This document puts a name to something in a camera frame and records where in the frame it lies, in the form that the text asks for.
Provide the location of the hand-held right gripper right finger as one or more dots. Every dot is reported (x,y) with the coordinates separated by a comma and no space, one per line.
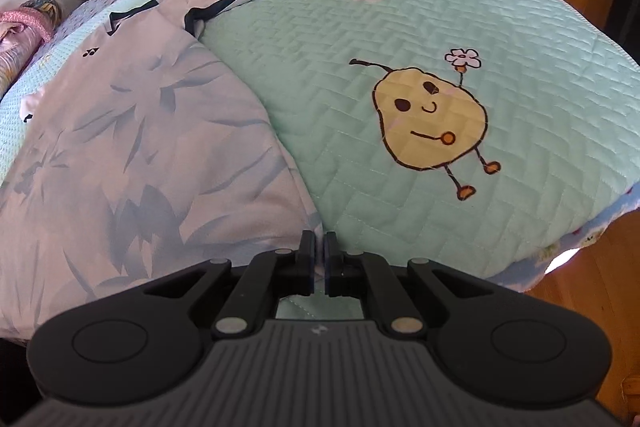
(332,267)

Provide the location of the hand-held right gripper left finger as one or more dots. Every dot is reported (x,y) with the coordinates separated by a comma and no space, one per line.
(307,267)

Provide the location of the white T-shirt with navy trim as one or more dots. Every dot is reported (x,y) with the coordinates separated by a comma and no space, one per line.
(125,132)

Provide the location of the green bee-print quilt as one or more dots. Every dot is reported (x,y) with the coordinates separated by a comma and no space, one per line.
(525,82)

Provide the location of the lilac floral rolled duvet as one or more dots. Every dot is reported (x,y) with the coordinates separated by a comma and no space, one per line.
(15,62)

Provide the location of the colourful patterned cushion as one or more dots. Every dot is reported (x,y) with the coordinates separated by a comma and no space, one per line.
(42,9)

